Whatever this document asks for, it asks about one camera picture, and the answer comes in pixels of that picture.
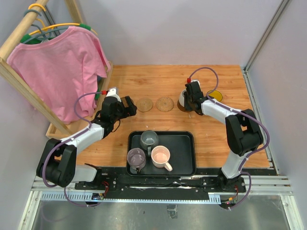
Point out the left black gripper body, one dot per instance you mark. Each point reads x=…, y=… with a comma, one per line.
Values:
x=122, y=112

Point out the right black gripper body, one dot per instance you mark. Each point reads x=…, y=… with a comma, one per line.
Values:
x=187, y=100

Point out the cream ceramic mug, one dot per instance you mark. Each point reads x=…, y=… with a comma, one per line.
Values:
x=181, y=99

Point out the woven rattan coaster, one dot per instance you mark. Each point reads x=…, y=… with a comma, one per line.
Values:
x=144, y=104
x=164, y=104

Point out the yellow glass mug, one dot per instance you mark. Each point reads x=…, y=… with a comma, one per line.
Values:
x=213, y=93

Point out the grey ceramic mug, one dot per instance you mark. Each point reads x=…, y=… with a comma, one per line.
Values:
x=149, y=140

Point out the pink ceramic mug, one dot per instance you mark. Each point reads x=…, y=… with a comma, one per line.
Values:
x=160, y=156

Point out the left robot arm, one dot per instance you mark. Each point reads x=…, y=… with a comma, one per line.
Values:
x=57, y=166

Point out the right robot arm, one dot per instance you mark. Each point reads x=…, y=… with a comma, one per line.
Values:
x=242, y=131

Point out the black plastic tray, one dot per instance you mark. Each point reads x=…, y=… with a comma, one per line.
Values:
x=182, y=156

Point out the purple glass mug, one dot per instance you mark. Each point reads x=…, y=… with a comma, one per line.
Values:
x=136, y=159

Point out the pink t-shirt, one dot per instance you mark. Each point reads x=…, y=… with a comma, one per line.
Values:
x=63, y=72

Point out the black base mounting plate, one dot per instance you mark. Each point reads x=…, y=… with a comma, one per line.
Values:
x=120, y=185

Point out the grey-green clothes hanger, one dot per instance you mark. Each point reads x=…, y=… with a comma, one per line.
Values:
x=50, y=33

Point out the wooden clothes rack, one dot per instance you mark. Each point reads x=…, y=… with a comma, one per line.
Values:
x=57, y=129

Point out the yellow clothes hanger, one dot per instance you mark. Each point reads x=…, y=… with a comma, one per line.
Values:
x=75, y=13

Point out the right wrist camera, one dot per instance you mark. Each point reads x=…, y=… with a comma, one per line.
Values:
x=190, y=80

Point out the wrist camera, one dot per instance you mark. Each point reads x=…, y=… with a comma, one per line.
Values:
x=190, y=80
x=111, y=95

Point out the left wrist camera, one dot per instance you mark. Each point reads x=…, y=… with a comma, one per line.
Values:
x=111, y=95

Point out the aluminium frame rail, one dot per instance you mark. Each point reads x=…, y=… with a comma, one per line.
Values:
x=182, y=204

